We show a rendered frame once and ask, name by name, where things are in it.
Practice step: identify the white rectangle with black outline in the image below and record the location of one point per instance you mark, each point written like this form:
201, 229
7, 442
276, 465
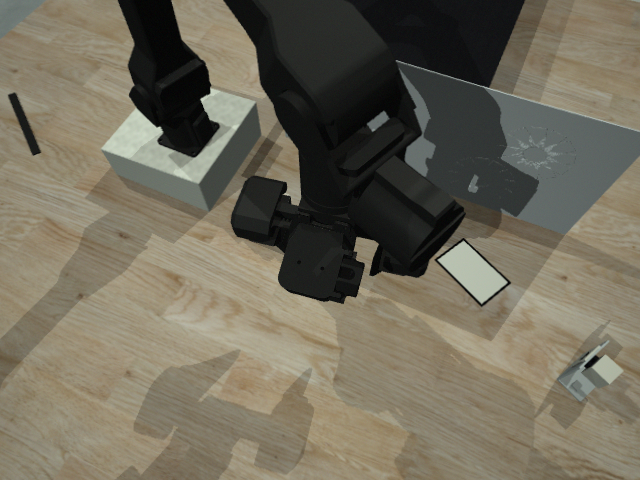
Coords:
472, 271

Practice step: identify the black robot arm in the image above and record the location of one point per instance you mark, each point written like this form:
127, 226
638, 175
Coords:
320, 62

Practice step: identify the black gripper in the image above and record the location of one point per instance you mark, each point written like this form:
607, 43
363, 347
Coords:
262, 214

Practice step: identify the black flat strip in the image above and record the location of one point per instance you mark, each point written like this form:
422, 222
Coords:
24, 124

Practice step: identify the cream rectangular block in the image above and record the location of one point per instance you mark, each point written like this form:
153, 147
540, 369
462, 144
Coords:
600, 371

